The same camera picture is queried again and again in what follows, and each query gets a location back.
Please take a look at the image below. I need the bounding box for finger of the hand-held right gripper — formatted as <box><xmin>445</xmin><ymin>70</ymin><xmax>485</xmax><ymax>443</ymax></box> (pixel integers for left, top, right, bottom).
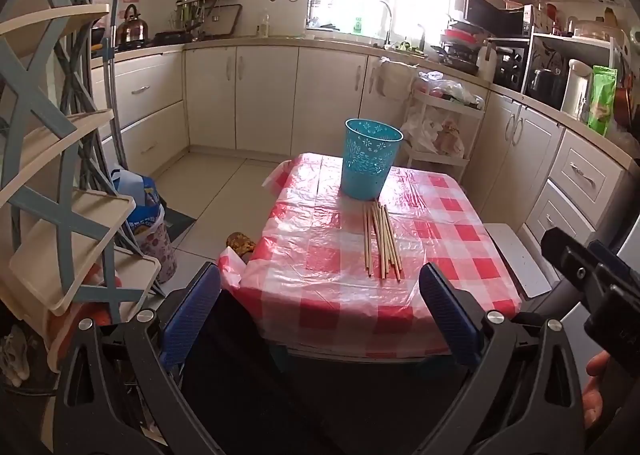
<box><xmin>587</xmin><ymin>239</ymin><xmax>640</xmax><ymax>296</ymax></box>
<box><xmin>540</xmin><ymin>226</ymin><xmax>607</xmax><ymax>301</ymax></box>

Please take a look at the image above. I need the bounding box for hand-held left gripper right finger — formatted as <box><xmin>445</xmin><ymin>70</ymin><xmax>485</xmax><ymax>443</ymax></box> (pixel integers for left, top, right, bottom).
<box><xmin>417</xmin><ymin>262</ymin><xmax>593</xmax><ymax>455</ymax></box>

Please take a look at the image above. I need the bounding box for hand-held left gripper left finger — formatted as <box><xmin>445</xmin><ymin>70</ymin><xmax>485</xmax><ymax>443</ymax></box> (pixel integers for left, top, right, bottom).
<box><xmin>50</xmin><ymin>262</ymin><xmax>226</xmax><ymax>455</ymax></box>

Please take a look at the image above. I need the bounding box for bundle of wooden chopsticks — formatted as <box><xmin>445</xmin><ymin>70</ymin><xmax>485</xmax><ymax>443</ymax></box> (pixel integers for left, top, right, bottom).
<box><xmin>362</xmin><ymin>202</ymin><xmax>403</xmax><ymax>282</ymax></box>

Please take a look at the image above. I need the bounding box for blue perforated plastic bin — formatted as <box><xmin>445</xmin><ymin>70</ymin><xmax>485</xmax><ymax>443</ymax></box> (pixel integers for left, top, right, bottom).
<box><xmin>339</xmin><ymin>118</ymin><xmax>404</xmax><ymax>201</ymax></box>

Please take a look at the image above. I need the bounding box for person's right hand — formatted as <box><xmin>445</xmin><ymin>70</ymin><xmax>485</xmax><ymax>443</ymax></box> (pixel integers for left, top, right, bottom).
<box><xmin>580</xmin><ymin>350</ymin><xmax>626</xmax><ymax>431</ymax></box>

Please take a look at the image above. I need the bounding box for white stool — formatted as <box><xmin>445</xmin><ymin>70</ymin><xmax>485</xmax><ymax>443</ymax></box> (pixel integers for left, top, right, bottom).
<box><xmin>482</xmin><ymin>222</ymin><xmax>551</xmax><ymax>298</ymax></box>

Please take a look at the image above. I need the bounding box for pink patterned bag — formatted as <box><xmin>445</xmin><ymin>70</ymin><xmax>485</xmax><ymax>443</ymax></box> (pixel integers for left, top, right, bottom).
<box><xmin>135</xmin><ymin>215</ymin><xmax>178</xmax><ymax>284</ymax></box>

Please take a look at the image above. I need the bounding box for brown patterned slipper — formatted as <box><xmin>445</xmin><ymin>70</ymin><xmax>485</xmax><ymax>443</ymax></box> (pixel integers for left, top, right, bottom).
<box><xmin>226</xmin><ymin>231</ymin><xmax>257</xmax><ymax>258</ymax></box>

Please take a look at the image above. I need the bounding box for cream base cabinet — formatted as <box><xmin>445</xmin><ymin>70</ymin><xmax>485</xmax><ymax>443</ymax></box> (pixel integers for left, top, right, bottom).
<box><xmin>460</xmin><ymin>82</ymin><xmax>640</xmax><ymax>258</ymax></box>
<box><xmin>182</xmin><ymin>38</ymin><xmax>418</xmax><ymax>158</ymax></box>

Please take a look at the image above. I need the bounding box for blue printed bag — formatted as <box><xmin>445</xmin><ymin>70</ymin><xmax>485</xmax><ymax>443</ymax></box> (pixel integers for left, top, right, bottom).
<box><xmin>107</xmin><ymin>168</ymin><xmax>166</xmax><ymax>236</ymax></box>

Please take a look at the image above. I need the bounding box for white trolley cart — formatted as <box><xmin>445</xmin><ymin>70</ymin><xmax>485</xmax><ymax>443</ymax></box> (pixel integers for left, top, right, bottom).
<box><xmin>406</xmin><ymin>80</ymin><xmax>486</xmax><ymax>182</ymax></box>

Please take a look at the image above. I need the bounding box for beige and grey shelf rack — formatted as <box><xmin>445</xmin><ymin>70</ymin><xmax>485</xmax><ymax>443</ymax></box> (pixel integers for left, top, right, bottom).
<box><xmin>0</xmin><ymin>0</ymin><xmax>163</xmax><ymax>386</ymax></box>

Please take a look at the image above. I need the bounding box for red checked plastic tablecloth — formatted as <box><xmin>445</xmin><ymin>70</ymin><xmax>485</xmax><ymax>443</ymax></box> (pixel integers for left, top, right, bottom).
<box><xmin>217</xmin><ymin>152</ymin><xmax>523</xmax><ymax>358</ymax></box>

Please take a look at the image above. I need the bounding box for green snack packet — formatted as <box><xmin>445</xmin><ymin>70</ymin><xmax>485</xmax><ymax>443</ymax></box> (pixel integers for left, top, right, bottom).
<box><xmin>587</xmin><ymin>65</ymin><xmax>619</xmax><ymax>137</ymax></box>

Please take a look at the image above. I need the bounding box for beige plastic bag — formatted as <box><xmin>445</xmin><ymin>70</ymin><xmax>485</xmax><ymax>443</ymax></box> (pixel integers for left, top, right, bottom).
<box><xmin>435</xmin><ymin>119</ymin><xmax>466</xmax><ymax>156</ymax></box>

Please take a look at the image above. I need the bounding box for white thermos jug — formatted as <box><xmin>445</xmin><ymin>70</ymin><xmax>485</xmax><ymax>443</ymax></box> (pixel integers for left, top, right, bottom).
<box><xmin>561</xmin><ymin>59</ymin><xmax>594</xmax><ymax>118</ymax></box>

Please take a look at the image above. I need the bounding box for black electric pot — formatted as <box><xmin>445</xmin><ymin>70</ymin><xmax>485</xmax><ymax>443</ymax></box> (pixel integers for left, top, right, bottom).
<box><xmin>527</xmin><ymin>66</ymin><xmax>566</xmax><ymax>106</ymax></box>

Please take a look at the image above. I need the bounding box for black toaster oven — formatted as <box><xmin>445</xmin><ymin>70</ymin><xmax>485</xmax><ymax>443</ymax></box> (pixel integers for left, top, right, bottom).
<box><xmin>492</xmin><ymin>38</ymin><xmax>533</xmax><ymax>93</ymax></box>

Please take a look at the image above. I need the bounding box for clear plastic bag of vegetables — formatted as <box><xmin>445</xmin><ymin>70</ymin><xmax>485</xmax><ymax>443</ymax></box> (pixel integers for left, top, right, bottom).
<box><xmin>417</xmin><ymin>70</ymin><xmax>486</xmax><ymax>111</ymax></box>

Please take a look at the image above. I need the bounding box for cream drawer cabinet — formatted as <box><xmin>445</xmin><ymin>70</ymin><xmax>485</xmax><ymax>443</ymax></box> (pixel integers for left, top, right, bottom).
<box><xmin>92</xmin><ymin>42</ymin><xmax>190</xmax><ymax>172</ymax></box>

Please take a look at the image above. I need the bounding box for white counter shelf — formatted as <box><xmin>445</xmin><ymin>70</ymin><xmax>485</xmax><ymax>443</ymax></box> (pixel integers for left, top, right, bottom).
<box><xmin>525</xmin><ymin>32</ymin><xmax>629</xmax><ymax>128</ymax></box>

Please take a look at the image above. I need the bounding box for white hanging plastic bag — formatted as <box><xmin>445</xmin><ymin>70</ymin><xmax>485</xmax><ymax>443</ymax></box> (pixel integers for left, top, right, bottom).
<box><xmin>375</xmin><ymin>58</ymin><xmax>418</xmax><ymax>101</ymax></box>

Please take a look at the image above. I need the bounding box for mop pole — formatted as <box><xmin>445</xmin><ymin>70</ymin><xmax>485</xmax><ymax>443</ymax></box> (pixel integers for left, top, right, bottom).
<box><xmin>102</xmin><ymin>0</ymin><xmax>131</xmax><ymax>173</ymax></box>

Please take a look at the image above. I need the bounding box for black microwave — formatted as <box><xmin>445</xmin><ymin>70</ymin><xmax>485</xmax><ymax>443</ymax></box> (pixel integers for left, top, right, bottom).
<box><xmin>462</xmin><ymin>0</ymin><xmax>536</xmax><ymax>38</ymax></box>

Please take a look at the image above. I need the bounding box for black frying pan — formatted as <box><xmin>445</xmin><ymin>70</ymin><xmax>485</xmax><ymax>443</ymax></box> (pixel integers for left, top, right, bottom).
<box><xmin>150</xmin><ymin>30</ymin><xmax>193</xmax><ymax>46</ymax></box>

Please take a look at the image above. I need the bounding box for steel kettle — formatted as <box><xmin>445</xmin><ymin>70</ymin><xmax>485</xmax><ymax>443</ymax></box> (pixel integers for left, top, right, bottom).
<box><xmin>117</xmin><ymin>4</ymin><xmax>152</xmax><ymax>43</ymax></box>

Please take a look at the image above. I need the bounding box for chrome faucet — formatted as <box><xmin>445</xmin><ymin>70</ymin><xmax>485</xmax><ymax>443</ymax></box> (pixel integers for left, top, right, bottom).
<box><xmin>378</xmin><ymin>0</ymin><xmax>393</xmax><ymax>47</ymax></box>

